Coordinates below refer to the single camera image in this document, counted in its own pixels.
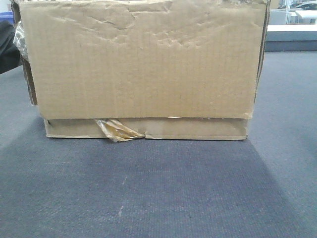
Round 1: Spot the blue plastic crate far left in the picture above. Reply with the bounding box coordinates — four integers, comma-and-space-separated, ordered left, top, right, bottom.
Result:
0, 11, 14, 24

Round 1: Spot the large brown cardboard box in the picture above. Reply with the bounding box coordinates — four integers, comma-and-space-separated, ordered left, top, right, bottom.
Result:
12, 0, 270, 142

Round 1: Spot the white desk in background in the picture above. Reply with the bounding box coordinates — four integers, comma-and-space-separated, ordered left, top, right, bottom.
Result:
265, 9, 317, 52

